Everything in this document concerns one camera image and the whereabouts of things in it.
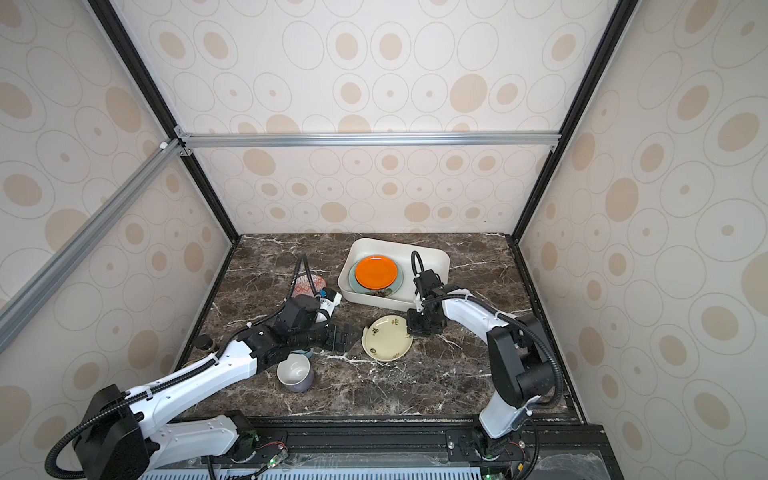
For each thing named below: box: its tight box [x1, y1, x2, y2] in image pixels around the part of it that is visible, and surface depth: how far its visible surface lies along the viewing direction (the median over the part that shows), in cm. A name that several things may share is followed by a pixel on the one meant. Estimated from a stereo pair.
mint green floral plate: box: [348, 254, 404, 297], surface depth 105 cm
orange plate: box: [355, 255, 399, 290], surface depth 108 cm
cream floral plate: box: [361, 315, 414, 362], surface depth 92 cm
